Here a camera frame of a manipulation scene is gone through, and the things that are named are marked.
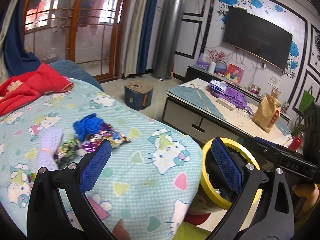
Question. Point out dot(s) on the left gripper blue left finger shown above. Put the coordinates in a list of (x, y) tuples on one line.
[(92, 164)]

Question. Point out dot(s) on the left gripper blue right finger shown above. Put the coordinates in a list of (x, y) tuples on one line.
[(229, 166)]

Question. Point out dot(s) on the green black snack wrapper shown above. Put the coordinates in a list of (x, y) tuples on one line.
[(66, 153)]

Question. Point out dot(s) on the purple foil wrapper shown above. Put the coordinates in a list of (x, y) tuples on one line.
[(107, 132)]

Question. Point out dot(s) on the blue plastic bag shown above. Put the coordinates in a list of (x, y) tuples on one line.
[(88, 125)]

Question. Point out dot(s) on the white foam net bundle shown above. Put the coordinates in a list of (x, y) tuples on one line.
[(50, 142)]

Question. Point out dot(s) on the yellow rimmed trash bin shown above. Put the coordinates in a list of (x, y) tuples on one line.
[(213, 186)]

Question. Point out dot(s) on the person right hand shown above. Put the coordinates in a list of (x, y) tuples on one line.
[(311, 195)]

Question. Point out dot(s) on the person left hand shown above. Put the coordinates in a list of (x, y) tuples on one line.
[(119, 231)]

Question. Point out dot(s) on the red pot green plant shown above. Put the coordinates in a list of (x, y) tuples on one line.
[(298, 133)]

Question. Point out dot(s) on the hello kitty bed sheet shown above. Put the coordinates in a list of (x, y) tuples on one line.
[(148, 182)]

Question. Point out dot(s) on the white power strip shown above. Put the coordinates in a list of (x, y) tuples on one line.
[(226, 104)]

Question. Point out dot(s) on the brown paper bag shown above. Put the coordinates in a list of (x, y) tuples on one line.
[(268, 113)]

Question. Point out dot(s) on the green tote bag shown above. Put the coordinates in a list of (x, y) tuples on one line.
[(307, 99)]

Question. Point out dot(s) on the marble top coffee table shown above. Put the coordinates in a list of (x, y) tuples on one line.
[(191, 109)]

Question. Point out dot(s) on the purple cloth bag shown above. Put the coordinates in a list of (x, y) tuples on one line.
[(231, 95)]

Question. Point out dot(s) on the white blue tissue pack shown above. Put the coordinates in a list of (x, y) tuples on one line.
[(218, 86)]

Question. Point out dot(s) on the blue fabric stool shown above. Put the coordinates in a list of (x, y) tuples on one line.
[(138, 95)]

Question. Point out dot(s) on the red blanket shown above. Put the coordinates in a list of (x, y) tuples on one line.
[(21, 90)]

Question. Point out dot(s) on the white vase red flowers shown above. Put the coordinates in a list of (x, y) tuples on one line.
[(215, 56)]

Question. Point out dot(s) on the blue beige left curtain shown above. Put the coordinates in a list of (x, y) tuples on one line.
[(15, 60)]

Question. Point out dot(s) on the blue beige curtain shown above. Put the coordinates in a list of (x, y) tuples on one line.
[(15, 60), (137, 36)]

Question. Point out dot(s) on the wooden glass sliding door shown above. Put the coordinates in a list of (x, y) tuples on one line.
[(86, 32)]

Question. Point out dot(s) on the silver tower air conditioner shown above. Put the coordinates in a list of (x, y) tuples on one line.
[(169, 30)]

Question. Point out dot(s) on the blue beige right curtain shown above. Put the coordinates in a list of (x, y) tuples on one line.
[(137, 36)]

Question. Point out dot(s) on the colourful picture frame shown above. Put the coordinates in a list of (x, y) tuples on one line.
[(234, 73)]

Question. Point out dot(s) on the wall mounted black television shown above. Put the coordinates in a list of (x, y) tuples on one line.
[(257, 36)]

